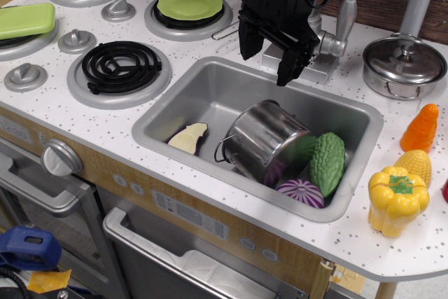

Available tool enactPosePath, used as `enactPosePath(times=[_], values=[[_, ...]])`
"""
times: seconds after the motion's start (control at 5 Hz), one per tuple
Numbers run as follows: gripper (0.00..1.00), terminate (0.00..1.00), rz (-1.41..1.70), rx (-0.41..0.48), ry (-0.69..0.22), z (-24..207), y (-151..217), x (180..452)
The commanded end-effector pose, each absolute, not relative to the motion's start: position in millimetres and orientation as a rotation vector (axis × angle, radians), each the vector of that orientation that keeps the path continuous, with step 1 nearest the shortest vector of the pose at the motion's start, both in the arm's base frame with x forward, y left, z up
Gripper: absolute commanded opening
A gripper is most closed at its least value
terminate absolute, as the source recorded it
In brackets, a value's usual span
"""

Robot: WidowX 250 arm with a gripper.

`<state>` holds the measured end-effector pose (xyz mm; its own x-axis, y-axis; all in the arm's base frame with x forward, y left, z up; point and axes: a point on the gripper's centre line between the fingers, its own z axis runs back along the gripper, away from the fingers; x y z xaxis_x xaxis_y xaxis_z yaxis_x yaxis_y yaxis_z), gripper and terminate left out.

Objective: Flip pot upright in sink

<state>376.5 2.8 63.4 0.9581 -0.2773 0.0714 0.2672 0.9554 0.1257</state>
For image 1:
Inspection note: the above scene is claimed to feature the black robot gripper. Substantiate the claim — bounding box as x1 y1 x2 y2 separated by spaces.
239 0 319 87

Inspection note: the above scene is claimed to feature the stainless steel toy pot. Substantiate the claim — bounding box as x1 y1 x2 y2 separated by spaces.
214 99 316 187

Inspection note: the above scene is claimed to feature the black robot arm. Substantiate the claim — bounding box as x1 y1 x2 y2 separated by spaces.
239 0 320 86

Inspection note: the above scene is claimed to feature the grey toy sink basin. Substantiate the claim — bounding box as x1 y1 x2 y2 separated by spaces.
132 57 383 222

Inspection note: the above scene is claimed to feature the lidded steel saucepan rear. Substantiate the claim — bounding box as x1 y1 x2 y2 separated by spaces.
211 20 239 41

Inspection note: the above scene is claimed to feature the silver toy faucet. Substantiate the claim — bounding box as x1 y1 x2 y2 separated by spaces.
244 0 358 85

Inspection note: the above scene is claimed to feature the green toy plate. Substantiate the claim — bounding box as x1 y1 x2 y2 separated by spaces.
156 0 223 21

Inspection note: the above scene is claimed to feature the rear right burner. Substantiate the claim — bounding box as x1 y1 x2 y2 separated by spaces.
143 0 232 42

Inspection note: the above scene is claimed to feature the green toy bitter gourd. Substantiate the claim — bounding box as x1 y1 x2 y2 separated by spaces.
309 132 345 198

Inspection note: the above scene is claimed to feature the halved toy eggplant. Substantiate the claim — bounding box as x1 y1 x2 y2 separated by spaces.
167 123 208 155

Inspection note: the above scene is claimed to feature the lidded steel pan right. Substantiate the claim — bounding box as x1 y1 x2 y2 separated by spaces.
363 34 447 100

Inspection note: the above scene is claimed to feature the purple toy onion half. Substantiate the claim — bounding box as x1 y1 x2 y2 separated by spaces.
276 179 325 209

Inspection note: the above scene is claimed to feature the grey stove knob centre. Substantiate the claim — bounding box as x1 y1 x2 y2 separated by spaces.
101 0 136 22

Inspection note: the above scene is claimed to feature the grey stove knob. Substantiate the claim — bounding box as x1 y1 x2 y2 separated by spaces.
3 63 48 92
58 29 97 54
101 0 136 22

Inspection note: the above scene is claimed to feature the front black coil burner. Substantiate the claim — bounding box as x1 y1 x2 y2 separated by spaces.
67 41 172 109

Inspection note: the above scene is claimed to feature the orange toy carrot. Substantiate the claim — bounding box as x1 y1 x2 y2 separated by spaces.
400 104 439 153

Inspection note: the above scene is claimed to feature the yellow toy corn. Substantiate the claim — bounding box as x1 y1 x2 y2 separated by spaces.
394 150 432 188

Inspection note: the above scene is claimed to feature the yellow toy bell pepper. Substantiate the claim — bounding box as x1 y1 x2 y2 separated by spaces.
368 166 430 237

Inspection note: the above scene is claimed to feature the grey stove knob middle left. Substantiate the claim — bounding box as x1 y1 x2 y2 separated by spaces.
58 29 97 54

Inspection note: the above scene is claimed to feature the red toy item edge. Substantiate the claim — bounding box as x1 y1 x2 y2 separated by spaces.
442 180 448 202

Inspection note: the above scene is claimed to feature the silver oven dial knob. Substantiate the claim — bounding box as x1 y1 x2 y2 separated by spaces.
41 139 83 177

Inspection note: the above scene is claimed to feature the grey stove knob front left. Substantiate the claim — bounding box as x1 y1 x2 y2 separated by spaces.
3 63 48 92

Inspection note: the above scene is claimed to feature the far left burner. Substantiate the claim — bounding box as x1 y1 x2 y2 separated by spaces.
1 22 58 61

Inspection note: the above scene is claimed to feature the green rectangular toy lid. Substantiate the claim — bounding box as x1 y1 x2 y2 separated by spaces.
1 3 55 40

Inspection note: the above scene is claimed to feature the blue clamp tool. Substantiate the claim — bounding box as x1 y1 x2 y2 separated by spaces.
1 226 62 271

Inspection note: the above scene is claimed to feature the yellow tape piece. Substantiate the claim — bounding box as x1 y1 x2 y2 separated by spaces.
27 270 71 293

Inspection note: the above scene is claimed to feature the grey dishwasher door handle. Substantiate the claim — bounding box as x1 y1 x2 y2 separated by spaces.
101 207 302 299

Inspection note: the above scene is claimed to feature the grey oven door handle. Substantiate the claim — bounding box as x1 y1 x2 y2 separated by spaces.
1 153 97 218

